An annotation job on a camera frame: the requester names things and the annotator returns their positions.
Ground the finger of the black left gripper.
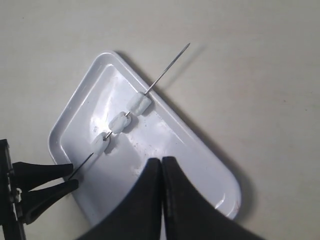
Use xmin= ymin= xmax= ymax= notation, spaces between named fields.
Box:
xmin=18 ymin=179 xmax=79 ymax=223
xmin=13 ymin=162 xmax=74 ymax=179

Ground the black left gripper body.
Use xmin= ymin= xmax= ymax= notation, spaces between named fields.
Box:
xmin=0 ymin=139 xmax=26 ymax=240

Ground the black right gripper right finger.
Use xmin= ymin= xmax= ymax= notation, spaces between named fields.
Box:
xmin=162 ymin=156 xmax=263 ymax=240

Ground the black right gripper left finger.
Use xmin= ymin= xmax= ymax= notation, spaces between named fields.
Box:
xmin=79 ymin=158 xmax=163 ymax=240

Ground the white foam piece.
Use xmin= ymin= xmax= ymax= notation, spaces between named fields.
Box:
xmin=126 ymin=92 xmax=152 ymax=116
xmin=108 ymin=111 xmax=132 ymax=134
xmin=90 ymin=132 xmax=110 ymax=156

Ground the thin metal skewer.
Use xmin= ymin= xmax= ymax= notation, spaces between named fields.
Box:
xmin=68 ymin=43 xmax=190 ymax=180

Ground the white rectangular plastic tray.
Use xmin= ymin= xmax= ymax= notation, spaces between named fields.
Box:
xmin=48 ymin=51 xmax=242 ymax=225

